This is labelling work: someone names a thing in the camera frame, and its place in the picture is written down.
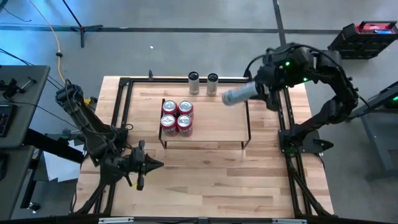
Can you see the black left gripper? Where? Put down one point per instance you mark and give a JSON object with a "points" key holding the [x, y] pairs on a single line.
{"points": [[138, 165]]}

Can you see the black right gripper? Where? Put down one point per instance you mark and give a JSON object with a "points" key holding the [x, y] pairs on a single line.
{"points": [[272, 81]]}

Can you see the white Celsius drink can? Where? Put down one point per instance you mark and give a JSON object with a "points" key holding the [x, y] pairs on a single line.
{"points": [[193, 85], [212, 87], [237, 95]]}

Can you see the red Fanta soda can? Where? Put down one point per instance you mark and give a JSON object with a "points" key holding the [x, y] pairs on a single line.
{"points": [[185, 106], [184, 120], [169, 106], [168, 120]]}

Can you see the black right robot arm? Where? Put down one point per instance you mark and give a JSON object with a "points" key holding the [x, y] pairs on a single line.
{"points": [[339, 105]]}

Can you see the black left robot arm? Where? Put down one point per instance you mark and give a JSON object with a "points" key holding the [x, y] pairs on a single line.
{"points": [[90, 127]]}

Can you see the wooden shelf with black legs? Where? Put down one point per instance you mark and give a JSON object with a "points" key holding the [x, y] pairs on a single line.
{"points": [[217, 124]]}

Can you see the yellow tape label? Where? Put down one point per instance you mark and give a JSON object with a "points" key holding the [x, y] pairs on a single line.
{"points": [[134, 185]]}

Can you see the grey metal strip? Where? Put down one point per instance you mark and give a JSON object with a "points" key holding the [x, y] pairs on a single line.
{"points": [[289, 221], [115, 220]]}

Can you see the black floor tape strip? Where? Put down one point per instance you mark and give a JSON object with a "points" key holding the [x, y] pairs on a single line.
{"points": [[277, 18]]}

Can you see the white sheet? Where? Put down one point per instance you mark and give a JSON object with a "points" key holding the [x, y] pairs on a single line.
{"points": [[59, 169]]}

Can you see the black support beam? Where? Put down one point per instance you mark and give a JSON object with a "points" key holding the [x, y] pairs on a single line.
{"points": [[53, 146]]}

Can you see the black and red tool case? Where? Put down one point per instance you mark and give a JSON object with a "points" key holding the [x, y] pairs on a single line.
{"points": [[357, 43]]}

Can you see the grey metal cart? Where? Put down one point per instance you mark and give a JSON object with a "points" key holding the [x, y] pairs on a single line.
{"points": [[379, 133]]}

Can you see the grey desk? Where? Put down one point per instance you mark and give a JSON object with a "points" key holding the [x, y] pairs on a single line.
{"points": [[28, 118], [18, 174]]}

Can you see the black tripod stand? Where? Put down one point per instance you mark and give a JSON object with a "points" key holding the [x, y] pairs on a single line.
{"points": [[81, 29]]}

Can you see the black keyboard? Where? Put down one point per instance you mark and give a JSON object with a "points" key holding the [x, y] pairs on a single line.
{"points": [[3, 121]]}

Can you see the black aluminium table frame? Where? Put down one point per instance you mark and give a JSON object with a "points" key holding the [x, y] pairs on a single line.
{"points": [[161, 80]]}

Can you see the black frame bracket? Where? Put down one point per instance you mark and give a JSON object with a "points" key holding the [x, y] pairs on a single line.
{"points": [[150, 74]]}

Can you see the black clamp mount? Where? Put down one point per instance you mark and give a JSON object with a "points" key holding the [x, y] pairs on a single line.
{"points": [[11, 88]]}

